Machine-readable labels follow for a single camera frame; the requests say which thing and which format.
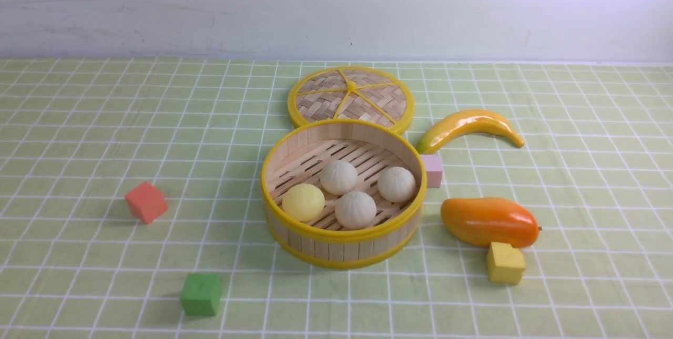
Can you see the white bun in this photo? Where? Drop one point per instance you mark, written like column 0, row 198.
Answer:
column 338, row 177
column 396, row 184
column 355, row 210

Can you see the yellow bun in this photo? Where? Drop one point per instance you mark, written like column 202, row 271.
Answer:
column 303, row 202

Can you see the bamboo steamer tray yellow rim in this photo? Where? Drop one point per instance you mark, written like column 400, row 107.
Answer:
column 300, row 156

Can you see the woven bamboo steamer lid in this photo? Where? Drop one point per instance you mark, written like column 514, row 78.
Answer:
column 352, row 92

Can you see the pink wooden cube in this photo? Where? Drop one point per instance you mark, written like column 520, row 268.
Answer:
column 434, row 169

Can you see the yellow toy banana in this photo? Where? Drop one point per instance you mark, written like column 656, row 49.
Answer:
column 466, row 122

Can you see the orange toy mango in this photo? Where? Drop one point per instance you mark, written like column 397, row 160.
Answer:
column 482, row 221

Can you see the red wooden cube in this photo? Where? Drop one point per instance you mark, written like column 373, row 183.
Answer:
column 146, row 202

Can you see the green wooden cube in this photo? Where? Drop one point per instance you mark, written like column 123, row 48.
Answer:
column 201, row 294

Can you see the yellow wooden cube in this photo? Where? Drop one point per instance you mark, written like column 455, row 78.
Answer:
column 505, row 264

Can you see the green checkered tablecloth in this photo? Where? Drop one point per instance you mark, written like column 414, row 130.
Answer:
column 79, row 134

